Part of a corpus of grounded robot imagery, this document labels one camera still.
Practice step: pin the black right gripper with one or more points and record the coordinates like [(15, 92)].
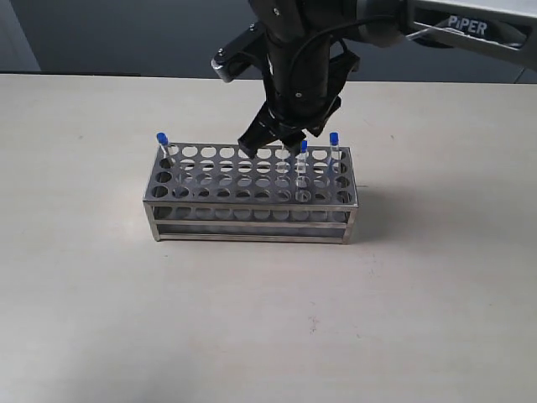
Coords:
[(307, 80)]

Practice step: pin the blue-capped tube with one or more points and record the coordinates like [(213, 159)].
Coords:
[(335, 154), (283, 165), (164, 145), (301, 193)]

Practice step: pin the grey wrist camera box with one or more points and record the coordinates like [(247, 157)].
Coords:
[(246, 50)]

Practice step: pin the black silver Piper robot arm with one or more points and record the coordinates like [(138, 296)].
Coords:
[(504, 30)]

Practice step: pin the steel test tube rack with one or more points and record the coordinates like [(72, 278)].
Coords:
[(215, 192)]

